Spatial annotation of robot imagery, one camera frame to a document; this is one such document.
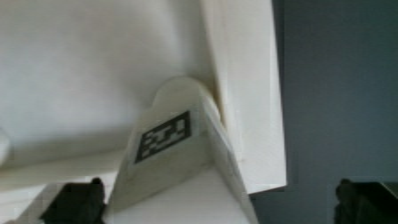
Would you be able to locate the white square tabletop tray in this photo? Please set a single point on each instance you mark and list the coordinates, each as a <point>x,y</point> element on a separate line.
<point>91,51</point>

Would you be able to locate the white leg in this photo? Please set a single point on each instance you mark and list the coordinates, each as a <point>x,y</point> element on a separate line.
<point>180,185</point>

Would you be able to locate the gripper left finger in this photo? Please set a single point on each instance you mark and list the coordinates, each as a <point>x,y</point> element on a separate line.
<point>77,206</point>

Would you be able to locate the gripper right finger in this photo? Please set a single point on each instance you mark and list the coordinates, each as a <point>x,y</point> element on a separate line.
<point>367,202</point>

